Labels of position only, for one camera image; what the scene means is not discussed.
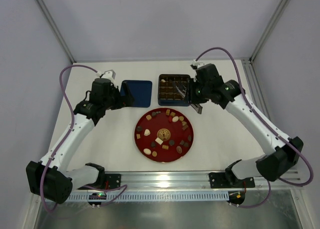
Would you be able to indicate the metal tongs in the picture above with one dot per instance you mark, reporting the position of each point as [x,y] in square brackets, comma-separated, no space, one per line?
[179,88]

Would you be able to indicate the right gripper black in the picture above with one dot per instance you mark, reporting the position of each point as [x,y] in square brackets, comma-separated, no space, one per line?
[191,95]

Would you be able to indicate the tan square chocolate top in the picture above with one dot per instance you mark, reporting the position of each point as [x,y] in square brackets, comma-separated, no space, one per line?
[149,117]

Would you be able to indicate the aluminium mounting rail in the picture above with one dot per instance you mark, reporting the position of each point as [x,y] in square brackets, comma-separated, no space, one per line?
[167,179]

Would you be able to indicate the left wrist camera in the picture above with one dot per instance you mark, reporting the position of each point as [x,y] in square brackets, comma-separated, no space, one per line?
[109,74]

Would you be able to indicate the dark cone chocolate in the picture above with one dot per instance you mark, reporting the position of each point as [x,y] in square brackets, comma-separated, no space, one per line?
[153,144]

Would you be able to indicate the blue tin lid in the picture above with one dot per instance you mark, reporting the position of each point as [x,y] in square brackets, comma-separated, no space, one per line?
[140,90]

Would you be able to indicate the white shell chocolate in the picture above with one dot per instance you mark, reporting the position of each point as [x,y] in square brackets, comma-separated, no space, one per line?
[147,132]

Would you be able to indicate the brown oval chocolate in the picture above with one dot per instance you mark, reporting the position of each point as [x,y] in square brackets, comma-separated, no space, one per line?
[179,149]

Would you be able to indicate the white rectangular chocolate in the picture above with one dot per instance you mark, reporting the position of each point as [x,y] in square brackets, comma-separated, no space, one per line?
[159,141]

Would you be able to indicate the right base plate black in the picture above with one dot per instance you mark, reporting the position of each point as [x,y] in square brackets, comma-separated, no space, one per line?
[218,180]

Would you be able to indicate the grey flower chocolate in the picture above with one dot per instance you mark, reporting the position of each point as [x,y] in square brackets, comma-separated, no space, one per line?
[172,142]

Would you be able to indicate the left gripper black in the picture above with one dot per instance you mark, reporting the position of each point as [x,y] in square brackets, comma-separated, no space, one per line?
[121,97]

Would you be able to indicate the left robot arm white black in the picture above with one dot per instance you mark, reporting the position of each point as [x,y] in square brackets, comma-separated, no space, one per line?
[49,178]

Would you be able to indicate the dark flower chocolate left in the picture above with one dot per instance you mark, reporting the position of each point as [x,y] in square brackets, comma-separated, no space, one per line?
[138,128]

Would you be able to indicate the base plate black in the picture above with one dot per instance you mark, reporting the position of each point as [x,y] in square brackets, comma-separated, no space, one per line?
[218,180]
[112,180]

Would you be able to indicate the red round plate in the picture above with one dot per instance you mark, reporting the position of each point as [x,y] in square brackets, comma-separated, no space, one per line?
[161,127]

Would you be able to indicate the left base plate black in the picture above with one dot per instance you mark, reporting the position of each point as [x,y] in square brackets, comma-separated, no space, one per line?
[112,180]

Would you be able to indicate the white swirl oval chocolate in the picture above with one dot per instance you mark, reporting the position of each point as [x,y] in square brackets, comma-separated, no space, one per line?
[147,151]

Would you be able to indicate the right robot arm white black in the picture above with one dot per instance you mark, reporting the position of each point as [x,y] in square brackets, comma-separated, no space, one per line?
[280,152]

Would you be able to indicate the blue chocolate box with tray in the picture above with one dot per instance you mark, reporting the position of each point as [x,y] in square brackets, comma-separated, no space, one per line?
[166,95]

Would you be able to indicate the white slotted cable duct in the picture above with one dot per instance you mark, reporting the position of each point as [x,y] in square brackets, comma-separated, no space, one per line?
[149,196]

